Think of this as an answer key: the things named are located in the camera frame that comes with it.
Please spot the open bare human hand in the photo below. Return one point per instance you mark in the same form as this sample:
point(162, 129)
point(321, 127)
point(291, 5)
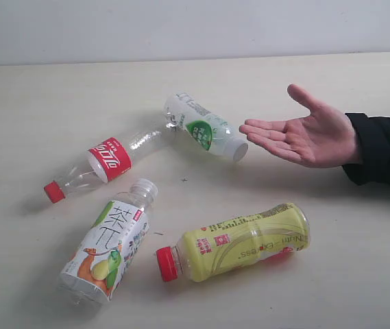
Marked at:
point(325, 138)

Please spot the yellow label bottle red cap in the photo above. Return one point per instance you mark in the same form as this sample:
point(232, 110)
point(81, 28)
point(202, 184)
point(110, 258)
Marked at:
point(239, 242)

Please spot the clear tea bottle white label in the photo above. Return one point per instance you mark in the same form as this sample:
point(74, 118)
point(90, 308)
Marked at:
point(109, 247)

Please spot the black sleeved forearm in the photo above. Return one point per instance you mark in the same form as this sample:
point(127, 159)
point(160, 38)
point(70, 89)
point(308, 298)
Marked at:
point(374, 142)

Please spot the white bottle green label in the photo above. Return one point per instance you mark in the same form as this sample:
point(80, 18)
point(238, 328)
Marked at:
point(213, 133)

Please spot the clear cola bottle red label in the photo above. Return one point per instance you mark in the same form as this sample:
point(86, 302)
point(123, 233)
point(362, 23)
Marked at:
point(108, 160)

